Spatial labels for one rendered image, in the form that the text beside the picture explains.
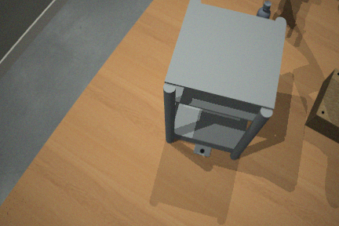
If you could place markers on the grey shelving unit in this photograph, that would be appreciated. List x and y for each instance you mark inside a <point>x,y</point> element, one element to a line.
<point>222,57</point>

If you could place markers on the dark grey cylinder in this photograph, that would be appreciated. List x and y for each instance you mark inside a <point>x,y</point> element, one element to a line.
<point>264,11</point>

